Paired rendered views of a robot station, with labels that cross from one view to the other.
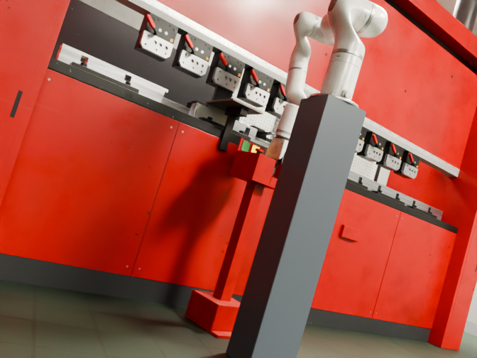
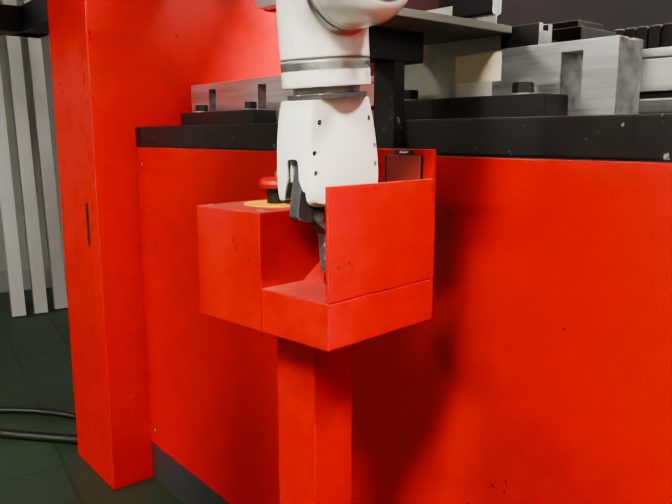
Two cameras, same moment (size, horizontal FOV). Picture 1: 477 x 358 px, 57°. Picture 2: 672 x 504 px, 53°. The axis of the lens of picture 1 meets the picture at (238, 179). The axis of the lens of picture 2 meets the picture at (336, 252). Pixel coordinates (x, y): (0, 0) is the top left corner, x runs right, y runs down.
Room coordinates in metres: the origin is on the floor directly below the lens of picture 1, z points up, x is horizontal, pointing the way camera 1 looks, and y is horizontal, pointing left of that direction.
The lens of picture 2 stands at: (1.95, -0.79, 0.85)
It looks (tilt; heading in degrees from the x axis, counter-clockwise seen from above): 10 degrees down; 83
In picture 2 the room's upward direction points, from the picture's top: straight up
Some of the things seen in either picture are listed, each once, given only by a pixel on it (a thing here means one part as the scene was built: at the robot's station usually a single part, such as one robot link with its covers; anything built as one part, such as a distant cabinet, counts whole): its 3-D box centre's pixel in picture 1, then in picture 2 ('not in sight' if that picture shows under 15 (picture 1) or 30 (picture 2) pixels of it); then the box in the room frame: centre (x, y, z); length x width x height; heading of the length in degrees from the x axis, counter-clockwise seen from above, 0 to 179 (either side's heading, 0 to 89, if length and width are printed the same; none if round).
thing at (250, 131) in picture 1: (223, 125); (496, 86); (2.30, 0.16, 0.92); 0.39 x 0.06 x 0.10; 123
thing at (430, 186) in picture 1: (437, 192); not in sight; (3.65, -1.62, 1.15); 0.85 x 0.25 x 2.30; 33
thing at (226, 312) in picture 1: (221, 314); not in sight; (1.99, -0.10, 0.06); 0.25 x 0.20 x 0.12; 39
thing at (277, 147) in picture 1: (279, 148); (329, 143); (2.03, -0.14, 0.85); 0.10 x 0.07 x 0.11; 39
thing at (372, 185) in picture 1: (369, 187); not in sight; (2.95, -0.86, 0.92); 1.68 x 0.06 x 0.10; 123
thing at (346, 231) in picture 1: (350, 233); not in sight; (2.69, -0.74, 0.58); 0.15 x 0.02 x 0.07; 123
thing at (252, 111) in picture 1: (233, 107); (395, 27); (2.14, 0.12, 1.00); 0.26 x 0.18 x 0.01; 33
